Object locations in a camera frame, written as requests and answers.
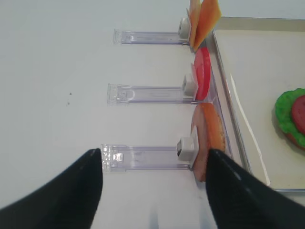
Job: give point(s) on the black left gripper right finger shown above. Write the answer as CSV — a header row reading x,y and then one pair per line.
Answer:
x,y
240,201

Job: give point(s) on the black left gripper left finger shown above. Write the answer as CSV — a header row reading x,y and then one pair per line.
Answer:
x,y
69,201

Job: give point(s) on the bread bun slice left rack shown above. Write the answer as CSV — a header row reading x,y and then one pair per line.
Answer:
x,y
210,135

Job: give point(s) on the green lettuce leaf on tray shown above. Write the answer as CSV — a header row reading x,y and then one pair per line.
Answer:
x,y
283,108

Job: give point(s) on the red tomato slice on tray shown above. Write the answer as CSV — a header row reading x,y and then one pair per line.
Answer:
x,y
298,114

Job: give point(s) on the red tomato slice in rack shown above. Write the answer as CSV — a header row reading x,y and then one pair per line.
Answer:
x,y
202,67

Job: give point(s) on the yellow cheese slice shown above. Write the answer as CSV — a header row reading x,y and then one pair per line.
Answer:
x,y
210,14

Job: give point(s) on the pale orange cheese slice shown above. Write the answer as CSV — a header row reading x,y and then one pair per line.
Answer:
x,y
193,15

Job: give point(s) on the white pusher block near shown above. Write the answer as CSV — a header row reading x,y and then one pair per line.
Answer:
x,y
187,148

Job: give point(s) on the white pusher block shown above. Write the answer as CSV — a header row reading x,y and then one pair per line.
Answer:
x,y
184,29
190,85
187,148

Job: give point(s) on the bottom bun slice on tray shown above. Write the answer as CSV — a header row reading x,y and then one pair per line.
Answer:
x,y
294,141

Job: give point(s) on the white pusher block middle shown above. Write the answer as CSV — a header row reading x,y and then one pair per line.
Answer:
x,y
190,85

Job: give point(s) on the clear acrylic left rack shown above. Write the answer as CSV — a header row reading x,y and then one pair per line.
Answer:
x,y
214,98

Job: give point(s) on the white rectangular serving tray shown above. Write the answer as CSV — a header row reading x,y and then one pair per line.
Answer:
x,y
257,60

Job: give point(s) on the white pusher block far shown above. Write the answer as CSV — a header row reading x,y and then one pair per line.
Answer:
x,y
184,29

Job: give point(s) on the clear rail track near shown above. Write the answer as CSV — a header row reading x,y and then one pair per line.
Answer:
x,y
117,158

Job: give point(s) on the clear rail track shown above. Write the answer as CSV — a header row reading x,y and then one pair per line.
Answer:
x,y
126,94
142,37
117,158

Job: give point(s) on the clear rail track middle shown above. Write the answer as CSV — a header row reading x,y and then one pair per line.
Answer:
x,y
126,94

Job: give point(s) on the clear rail track far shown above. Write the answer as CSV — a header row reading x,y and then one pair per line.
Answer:
x,y
142,37

